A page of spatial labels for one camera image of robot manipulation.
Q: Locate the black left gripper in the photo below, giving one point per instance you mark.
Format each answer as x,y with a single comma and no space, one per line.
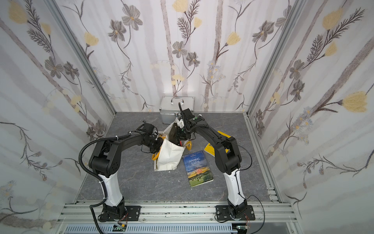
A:
158,142

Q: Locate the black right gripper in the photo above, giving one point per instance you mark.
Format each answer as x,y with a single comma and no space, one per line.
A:
179,136

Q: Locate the white canvas bag yellow handles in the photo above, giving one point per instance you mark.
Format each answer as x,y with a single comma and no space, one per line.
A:
170,154

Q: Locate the Animal Farm blue book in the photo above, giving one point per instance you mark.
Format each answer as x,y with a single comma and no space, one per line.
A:
197,168

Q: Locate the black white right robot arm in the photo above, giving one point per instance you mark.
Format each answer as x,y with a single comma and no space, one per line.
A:
227,157

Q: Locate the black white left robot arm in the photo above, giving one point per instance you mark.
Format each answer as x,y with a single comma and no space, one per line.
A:
106,159

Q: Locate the silver aluminium case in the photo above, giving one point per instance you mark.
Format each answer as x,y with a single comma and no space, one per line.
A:
169,107

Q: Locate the left green circuit board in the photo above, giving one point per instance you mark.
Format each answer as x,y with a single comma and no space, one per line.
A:
119,228

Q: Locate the green circuit board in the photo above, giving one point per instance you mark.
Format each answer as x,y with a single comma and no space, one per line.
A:
242,228
119,228

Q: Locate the right green circuit board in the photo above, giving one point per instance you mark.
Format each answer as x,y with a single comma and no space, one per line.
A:
242,228

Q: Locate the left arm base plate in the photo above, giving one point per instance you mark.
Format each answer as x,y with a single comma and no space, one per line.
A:
116,213

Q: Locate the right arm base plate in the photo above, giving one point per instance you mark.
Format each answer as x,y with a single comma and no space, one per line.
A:
227,213

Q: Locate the white slotted cable duct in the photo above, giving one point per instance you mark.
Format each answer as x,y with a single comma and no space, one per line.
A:
184,228

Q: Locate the aluminium frame rail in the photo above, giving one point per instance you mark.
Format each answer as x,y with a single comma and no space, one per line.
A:
204,212

